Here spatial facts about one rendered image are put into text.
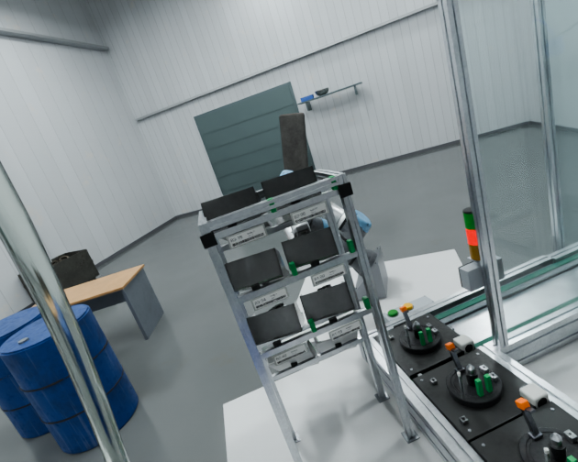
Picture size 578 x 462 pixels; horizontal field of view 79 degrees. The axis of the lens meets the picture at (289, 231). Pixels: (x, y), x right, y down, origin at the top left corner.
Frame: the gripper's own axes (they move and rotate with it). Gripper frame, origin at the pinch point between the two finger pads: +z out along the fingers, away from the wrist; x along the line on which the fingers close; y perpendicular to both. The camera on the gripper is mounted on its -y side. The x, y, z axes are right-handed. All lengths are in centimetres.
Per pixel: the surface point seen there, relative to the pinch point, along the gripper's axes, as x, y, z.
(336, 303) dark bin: -2.2, -16.7, 30.9
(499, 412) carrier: -33, 10, 58
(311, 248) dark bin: -0.3, -31.7, 23.6
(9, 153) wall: 511, 125, -654
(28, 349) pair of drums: 200, 77, -74
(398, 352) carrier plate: -18.7, 23.8, 29.0
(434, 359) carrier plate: -28, 20, 36
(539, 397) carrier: -43, 8, 58
